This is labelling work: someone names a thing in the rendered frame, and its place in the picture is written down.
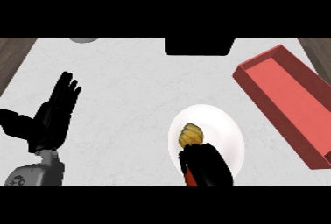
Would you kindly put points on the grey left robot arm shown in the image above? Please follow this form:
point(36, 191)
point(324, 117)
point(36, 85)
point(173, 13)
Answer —
point(39, 172)

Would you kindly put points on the white plate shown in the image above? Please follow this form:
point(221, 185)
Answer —
point(219, 128)

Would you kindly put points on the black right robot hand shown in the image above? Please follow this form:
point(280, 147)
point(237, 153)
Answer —
point(209, 166)

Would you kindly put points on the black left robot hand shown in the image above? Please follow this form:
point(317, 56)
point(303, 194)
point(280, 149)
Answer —
point(51, 116)

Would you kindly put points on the grey round object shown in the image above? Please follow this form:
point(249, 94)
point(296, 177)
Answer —
point(85, 39)

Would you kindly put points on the black appliance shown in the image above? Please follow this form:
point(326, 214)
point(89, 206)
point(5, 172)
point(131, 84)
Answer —
point(200, 46)

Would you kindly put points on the red object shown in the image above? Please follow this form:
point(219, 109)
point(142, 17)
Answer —
point(190, 178)

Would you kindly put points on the yellow bell pepper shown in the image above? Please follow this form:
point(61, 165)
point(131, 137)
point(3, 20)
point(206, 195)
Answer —
point(191, 134)

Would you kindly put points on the red cardboard box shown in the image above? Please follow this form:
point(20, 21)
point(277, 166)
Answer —
point(289, 102)

